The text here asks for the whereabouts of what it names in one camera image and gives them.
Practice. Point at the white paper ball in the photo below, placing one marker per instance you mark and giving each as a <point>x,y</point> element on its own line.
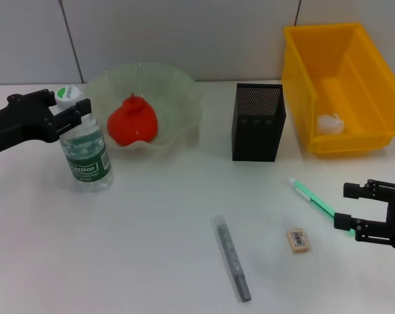
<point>330,124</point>

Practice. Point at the yellow plastic bin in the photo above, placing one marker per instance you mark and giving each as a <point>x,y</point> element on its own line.
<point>348,81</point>

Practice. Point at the beige barcode eraser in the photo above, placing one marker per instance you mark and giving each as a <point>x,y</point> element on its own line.
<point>297,240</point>

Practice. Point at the green white pen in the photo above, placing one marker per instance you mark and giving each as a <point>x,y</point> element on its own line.
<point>312,196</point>

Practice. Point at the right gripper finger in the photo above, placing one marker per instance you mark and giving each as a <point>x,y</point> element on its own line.
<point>352,190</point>
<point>344,220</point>

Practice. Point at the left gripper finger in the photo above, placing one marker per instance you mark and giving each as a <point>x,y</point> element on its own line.
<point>73,116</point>
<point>47,96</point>

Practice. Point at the orange fruit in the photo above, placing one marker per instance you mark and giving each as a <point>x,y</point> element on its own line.
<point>132,124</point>

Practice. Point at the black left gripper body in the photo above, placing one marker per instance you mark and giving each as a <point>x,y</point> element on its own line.
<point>21,121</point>

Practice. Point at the black mesh pen holder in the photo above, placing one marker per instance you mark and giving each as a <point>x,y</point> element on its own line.
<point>259,137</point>

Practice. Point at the grey marker pen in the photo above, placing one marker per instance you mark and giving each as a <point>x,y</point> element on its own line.
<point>230,255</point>

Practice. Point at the pale green wavy fruit bowl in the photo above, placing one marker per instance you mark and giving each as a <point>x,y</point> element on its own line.
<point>178,95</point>

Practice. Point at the clear green-label water bottle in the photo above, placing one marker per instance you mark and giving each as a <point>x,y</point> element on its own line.
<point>86,157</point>

